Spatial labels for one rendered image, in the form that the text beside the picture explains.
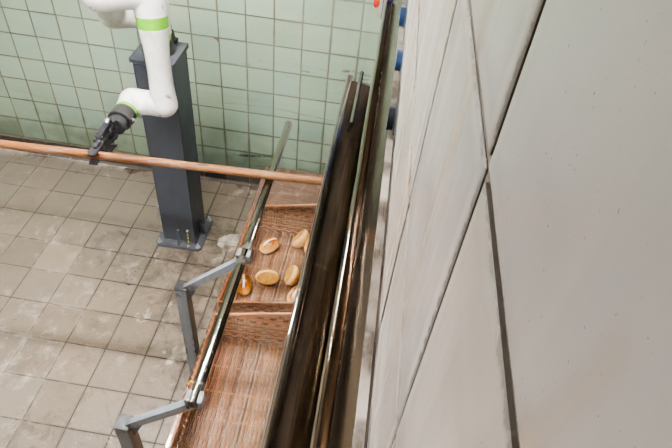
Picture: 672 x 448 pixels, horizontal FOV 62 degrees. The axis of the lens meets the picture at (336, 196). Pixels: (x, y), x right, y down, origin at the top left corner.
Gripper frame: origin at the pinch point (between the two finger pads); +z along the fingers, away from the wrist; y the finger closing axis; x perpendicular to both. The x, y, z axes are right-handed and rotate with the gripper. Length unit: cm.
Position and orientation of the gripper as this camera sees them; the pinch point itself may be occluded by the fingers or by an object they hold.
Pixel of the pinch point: (95, 154)
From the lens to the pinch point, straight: 218.8
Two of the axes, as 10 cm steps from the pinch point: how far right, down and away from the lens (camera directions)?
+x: -9.9, -1.4, 0.3
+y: -0.8, 7.3, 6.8
